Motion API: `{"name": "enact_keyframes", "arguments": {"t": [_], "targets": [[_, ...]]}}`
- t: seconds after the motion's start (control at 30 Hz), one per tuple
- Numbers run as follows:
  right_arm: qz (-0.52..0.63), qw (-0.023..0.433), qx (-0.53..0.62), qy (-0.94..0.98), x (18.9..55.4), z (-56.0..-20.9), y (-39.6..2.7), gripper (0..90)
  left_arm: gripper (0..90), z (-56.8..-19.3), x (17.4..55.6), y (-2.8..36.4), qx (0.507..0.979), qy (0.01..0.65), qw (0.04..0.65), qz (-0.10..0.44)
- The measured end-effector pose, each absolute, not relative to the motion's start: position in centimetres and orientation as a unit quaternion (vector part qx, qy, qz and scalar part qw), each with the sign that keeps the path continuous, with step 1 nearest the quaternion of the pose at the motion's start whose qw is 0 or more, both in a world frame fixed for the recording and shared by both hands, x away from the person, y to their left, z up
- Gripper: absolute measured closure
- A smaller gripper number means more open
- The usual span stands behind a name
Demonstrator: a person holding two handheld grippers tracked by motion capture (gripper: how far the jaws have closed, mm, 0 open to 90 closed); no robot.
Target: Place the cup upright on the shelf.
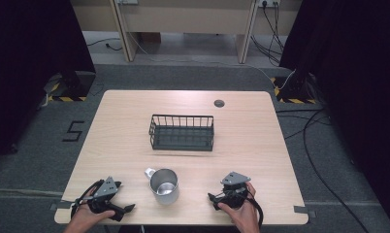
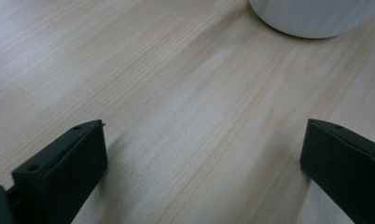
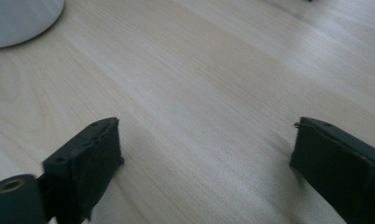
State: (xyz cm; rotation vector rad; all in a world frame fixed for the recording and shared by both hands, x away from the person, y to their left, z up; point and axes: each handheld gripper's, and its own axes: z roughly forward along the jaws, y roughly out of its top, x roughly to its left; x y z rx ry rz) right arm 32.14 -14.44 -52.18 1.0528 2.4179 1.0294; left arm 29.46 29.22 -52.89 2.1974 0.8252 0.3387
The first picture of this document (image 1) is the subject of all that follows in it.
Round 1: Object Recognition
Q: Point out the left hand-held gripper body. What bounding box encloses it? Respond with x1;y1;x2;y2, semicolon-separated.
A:
85;176;122;216

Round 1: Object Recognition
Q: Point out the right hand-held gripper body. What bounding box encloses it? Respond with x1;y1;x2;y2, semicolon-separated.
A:
214;171;251;210

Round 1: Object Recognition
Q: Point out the person's right hand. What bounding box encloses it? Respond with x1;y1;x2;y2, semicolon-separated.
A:
217;182;261;233

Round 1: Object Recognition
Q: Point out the person's left hand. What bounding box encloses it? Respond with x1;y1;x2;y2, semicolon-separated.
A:
68;187;116;233

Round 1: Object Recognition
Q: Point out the silver metal mug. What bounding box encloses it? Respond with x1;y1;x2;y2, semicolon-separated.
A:
144;167;180;206

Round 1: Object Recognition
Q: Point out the grey tape strip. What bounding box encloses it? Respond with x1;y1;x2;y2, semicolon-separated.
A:
293;205;317;219
49;201;75;212

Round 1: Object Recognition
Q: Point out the stand base with hazard tape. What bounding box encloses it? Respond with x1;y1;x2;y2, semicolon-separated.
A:
42;71;97;103
270;73;318;105

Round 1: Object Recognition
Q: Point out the black curtain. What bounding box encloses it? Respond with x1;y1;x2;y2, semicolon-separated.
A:
0;0;96;167
278;0;390;233

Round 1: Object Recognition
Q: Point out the beige desk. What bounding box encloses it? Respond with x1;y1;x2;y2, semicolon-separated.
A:
70;0;304;64

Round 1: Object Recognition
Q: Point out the left hand-held gripper black cable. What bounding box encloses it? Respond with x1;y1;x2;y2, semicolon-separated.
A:
70;179;106;219

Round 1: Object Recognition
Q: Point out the hand-held gripper black cable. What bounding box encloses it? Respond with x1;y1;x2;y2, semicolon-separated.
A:
245;195;265;229
70;179;106;219

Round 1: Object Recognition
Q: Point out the right hand-held gripper black cable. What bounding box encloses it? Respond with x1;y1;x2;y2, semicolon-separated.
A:
245;195;265;229

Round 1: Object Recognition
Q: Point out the black wire basket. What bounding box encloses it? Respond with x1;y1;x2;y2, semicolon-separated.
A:
147;114;215;152

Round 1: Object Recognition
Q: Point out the long black floor cable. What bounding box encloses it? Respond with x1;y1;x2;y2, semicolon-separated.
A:
301;108;371;233

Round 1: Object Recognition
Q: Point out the short black floor cable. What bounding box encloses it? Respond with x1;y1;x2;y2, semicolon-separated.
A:
85;37;123;52

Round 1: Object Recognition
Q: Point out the bundle of black wall cables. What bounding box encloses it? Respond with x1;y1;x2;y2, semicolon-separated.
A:
249;2;285;68

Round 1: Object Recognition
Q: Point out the white wall socket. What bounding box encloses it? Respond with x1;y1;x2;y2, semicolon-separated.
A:
258;0;281;9

